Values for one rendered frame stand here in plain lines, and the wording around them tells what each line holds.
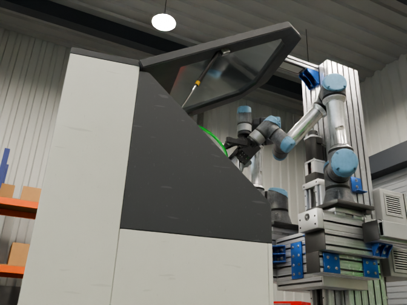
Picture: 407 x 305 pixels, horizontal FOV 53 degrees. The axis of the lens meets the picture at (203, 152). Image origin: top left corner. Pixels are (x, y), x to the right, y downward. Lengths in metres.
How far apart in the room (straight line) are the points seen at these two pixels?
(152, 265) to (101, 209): 0.27
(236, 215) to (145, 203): 0.35
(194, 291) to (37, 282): 0.52
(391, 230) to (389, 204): 0.48
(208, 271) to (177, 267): 0.11
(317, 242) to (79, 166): 1.07
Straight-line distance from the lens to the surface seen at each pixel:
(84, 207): 1.49
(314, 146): 2.40
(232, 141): 1.98
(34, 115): 8.99
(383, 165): 9.09
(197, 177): 1.58
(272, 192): 2.45
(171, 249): 1.49
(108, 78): 1.70
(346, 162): 1.94
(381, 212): 2.41
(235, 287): 1.54
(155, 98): 1.68
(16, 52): 9.71
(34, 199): 7.19
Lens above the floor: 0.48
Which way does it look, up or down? 23 degrees up
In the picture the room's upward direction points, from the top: 3 degrees clockwise
